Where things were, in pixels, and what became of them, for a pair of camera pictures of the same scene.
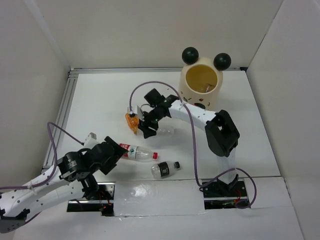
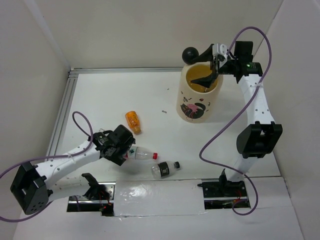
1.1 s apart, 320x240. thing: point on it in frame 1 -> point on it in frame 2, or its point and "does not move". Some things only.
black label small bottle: x=164 y=168 does not move
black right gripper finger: x=143 y=125 -> x=207 y=56
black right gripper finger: x=150 y=131 -> x=207 y=81
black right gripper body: x=152 y=117 -> x=226 y=67
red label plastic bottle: x=139 y=154 does not move
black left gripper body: x=106 y=167 -> x=118 y=155
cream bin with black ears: x=201 y=78 does not move
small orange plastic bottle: x=132 y=120 does not move
